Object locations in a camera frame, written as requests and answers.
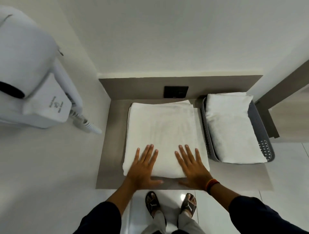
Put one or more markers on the person's right hand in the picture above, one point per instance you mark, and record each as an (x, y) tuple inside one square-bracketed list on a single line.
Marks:
[(195, 172)]

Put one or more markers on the person's left hand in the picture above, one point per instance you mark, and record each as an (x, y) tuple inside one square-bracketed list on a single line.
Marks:
[(140, 172)]

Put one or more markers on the person's left middle finger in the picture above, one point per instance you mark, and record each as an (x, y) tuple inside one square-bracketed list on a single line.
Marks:
[(149, 154)]

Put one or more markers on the person's right thumb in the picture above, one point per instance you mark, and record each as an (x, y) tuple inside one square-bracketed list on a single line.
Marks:
[(184, 183)]

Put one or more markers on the person's right little finger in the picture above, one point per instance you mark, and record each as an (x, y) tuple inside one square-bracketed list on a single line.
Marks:
[(198, 158)]

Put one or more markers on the person's right middle finger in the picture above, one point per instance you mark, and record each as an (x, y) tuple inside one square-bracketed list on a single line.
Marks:
[(185, 155)]

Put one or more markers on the person's left thumb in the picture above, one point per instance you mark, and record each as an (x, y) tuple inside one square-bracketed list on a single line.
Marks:
[(157, 182)]

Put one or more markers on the person's left little finger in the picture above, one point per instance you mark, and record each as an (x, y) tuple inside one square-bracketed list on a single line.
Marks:
[(136, 157)]

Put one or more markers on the large white towel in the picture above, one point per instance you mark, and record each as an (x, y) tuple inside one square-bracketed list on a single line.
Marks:
[(164, 135)]

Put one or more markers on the person's left forearm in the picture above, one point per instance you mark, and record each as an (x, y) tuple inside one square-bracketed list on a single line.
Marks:
[(106, 207)]

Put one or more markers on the person's right forearm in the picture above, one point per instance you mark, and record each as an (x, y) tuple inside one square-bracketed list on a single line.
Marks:
[(251, 212)]

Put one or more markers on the person's right sandal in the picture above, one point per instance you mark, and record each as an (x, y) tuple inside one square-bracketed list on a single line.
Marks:
[(189, 203)]

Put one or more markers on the person's sandal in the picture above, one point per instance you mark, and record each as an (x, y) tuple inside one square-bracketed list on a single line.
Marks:
[(189, 203), (152, 203)]

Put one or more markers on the person's left sandal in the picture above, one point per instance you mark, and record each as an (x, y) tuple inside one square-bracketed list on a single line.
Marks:
[(152, 203)]

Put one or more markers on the person's left leg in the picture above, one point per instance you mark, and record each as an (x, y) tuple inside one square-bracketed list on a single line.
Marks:
[(158, 223)]

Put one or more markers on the person's leg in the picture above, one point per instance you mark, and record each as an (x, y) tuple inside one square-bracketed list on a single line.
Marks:
[(158, 223), (187, 224)]

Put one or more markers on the person's right leg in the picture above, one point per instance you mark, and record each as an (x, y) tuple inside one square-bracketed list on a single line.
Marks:
[(187, 224)]

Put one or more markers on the small folded white towel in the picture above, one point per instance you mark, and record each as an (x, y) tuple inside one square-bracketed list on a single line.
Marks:
[(233, 130)]

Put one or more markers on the grey plastic basket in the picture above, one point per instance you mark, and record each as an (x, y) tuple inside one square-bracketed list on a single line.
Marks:
[(265, 144)]

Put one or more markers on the black wall socket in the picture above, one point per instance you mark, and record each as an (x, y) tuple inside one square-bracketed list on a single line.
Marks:
[(176, 91)]

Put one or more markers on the white wall-mounted hair dryer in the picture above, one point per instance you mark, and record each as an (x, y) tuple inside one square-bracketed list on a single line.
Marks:
[(31, 79)]

